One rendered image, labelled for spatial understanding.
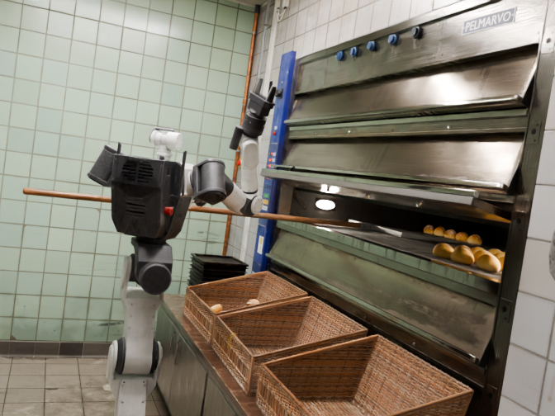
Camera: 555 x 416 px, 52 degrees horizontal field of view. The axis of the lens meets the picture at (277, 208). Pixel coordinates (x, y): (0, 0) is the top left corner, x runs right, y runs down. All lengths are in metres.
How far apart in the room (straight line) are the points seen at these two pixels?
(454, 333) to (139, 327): 1.17
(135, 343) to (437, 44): 1.62
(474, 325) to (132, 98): 2.84
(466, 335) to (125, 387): 1.29
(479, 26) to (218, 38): 2.45
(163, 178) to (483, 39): 1.19
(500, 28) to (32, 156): 2.95
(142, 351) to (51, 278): 1.86
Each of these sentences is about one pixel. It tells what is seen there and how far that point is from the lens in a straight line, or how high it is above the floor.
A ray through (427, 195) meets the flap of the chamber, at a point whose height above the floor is 1.41.
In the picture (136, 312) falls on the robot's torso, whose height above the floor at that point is 0.80.
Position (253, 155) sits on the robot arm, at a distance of 2.28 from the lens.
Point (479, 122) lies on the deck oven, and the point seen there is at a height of 1.67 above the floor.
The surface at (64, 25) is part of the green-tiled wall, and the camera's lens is 4.08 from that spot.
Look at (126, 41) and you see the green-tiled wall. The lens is 4.09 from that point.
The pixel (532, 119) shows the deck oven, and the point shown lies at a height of 1.67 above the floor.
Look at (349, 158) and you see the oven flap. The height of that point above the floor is 1.53.
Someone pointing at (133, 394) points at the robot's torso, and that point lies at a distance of 2.40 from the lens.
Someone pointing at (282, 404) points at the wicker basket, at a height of 0.68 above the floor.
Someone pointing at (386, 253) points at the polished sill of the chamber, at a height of 1.16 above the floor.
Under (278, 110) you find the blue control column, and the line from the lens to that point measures 3.50.
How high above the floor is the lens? 1.40
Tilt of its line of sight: 3 degrees down
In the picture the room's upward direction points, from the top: 8 degrees clockwise
